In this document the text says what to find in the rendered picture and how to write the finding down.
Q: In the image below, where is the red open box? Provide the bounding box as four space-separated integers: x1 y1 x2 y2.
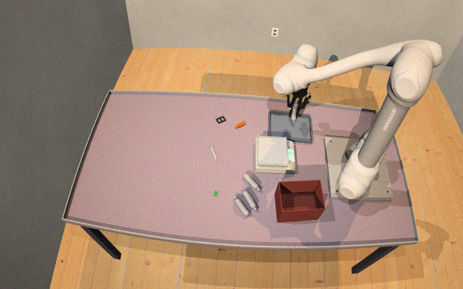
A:
275 180 325 223

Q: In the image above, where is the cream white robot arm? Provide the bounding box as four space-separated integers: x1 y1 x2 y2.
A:
272 39 443 199

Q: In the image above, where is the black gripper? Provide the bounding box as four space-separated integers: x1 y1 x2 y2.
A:
287 87 311 118

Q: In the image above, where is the white digital scale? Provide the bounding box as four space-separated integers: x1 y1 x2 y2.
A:
255 136 296 174

